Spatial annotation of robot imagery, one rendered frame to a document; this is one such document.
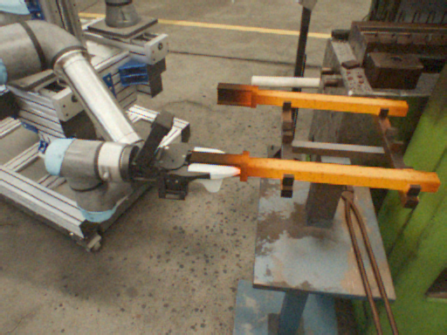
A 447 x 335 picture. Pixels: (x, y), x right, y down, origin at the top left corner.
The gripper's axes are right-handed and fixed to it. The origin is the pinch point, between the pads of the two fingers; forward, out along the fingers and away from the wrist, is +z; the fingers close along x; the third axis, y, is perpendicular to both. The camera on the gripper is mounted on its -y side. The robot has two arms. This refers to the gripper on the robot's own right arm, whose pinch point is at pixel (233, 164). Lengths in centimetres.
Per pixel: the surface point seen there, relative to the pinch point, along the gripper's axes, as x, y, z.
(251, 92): -23.3, -1.2, 1.5
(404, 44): -53, -3, 42
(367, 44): -52, -2, 31
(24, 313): -6, 96, -84
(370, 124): -38, 14, 34
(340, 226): -10.0, 26.3, 25.6
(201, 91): -189, 96, -45
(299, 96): -23.9, -0.9, 12.3
